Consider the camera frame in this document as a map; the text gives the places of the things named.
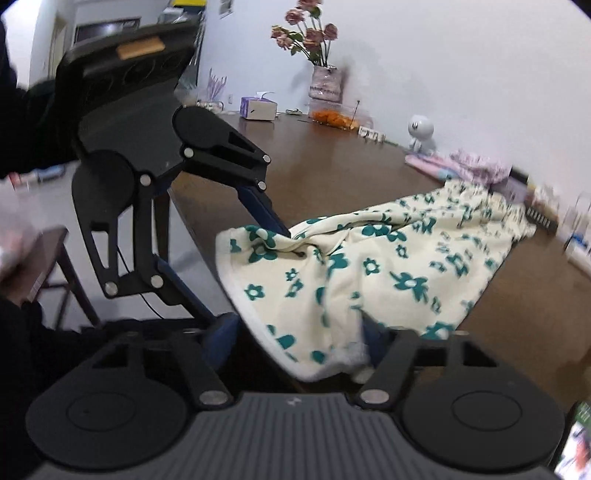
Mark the cream teal floral garment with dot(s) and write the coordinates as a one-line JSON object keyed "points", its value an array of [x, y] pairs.
{"points": [[419, 262]]}

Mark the pink flower bouquet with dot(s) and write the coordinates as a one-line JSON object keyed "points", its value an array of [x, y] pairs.
{"points": [[306, 33]]}

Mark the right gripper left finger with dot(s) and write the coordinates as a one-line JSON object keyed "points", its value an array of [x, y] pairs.
{"points": [[134, 397]]}

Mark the white round robot toy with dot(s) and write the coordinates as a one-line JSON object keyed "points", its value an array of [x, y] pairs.
{"points": [[421, 129]]}

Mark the clear box of oranges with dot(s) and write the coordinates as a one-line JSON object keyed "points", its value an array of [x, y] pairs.
{"points": [[334, 115]]}

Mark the pink floral folded garment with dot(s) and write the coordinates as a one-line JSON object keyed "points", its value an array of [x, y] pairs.
{"points": [[478, 169]]}

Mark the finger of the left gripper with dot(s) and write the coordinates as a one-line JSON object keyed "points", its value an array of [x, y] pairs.
{"points": [[214, 150], [104, 186]]}

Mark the pink knitted vase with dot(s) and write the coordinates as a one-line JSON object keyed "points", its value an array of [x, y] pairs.
{"points": [[326, 84]]}

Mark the white small power strip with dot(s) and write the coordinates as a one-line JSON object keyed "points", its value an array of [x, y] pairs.
{"points": [[370, 134]]}

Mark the purple tissue box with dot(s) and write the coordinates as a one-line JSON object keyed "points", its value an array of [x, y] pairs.
{"points": [[258, 108]]}

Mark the pink blue folded garment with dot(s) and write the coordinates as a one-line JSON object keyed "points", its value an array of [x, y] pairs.
{"points": [[430, 169]]}

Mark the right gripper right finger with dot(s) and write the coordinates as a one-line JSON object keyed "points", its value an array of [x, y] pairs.
{"points": [[457, 403]]}

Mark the black smartphone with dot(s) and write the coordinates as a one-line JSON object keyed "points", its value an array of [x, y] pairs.
{"points": [[573, 456]]}

